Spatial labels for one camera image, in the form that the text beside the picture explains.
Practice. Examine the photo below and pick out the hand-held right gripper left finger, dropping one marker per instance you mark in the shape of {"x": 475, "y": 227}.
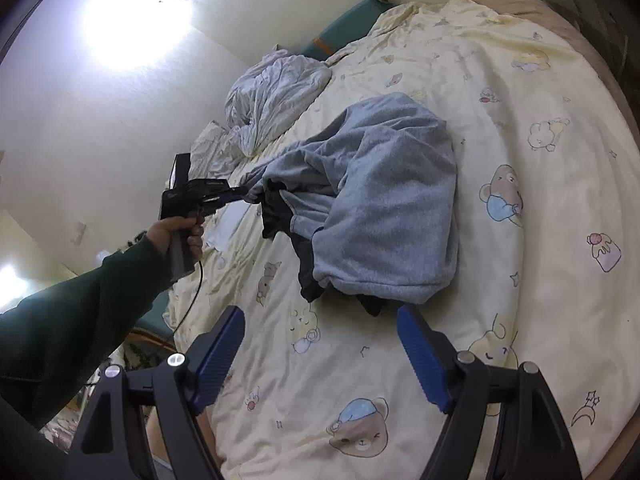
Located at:
{"x": 220, "y": 355}

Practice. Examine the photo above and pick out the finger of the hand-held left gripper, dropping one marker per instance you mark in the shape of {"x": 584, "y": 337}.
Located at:
{"x": 242, "y": 193}

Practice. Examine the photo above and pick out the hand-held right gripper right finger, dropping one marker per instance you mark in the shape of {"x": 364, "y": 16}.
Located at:
{"x": 422, "y": 355}

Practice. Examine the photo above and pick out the grey shorts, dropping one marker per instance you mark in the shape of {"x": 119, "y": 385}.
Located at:
{"x": 380, "y": 185}

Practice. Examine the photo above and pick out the person's left forearm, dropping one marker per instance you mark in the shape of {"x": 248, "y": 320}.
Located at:
{"x": 65, "y": 320}

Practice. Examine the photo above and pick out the person's left hand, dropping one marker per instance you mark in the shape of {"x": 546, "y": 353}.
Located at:
{"x": 165, "y": 235}

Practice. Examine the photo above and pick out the pale patterned pillow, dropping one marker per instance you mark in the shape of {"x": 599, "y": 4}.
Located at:
{"x": 212, "y": 147}

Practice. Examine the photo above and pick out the yellow cartoon-print bed sheet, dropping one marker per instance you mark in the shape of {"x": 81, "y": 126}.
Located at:
{"x": 450, "y": 260}

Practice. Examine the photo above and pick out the grey crumpled quilt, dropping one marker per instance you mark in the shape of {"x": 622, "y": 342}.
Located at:
{"x": 275, "y": 100}

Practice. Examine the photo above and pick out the person's left leg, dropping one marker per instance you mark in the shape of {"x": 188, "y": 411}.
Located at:
{"x": 165, "y": 440}

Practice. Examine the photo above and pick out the bright ceiling lamp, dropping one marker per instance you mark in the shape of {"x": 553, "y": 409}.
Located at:
{"x": 135, "y": 20}

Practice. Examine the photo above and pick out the teal orange-striped mattress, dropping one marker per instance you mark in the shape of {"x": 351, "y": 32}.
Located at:
{"x": 345, "y": 25}

